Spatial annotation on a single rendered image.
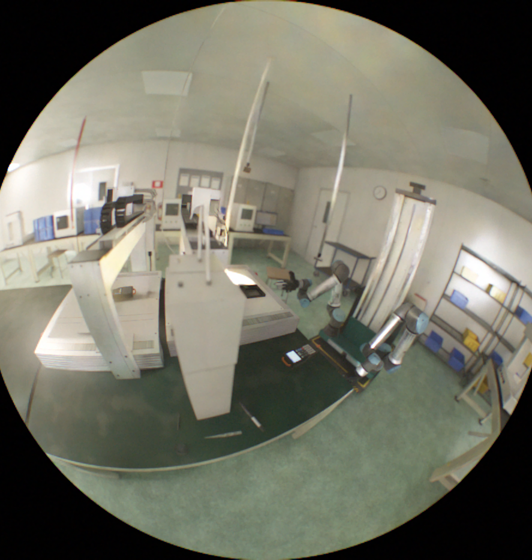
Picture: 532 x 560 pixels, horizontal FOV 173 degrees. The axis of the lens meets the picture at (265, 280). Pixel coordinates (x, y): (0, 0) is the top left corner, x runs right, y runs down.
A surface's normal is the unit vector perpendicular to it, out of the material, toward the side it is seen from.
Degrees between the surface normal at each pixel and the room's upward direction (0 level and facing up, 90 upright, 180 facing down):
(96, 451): 0
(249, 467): 0
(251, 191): 90
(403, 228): 90
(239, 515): 0
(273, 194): 90
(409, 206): 90
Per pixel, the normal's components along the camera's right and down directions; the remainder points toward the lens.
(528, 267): -0.87, 0.05
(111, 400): 0.18, -0.89
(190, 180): 0.47, 0.45
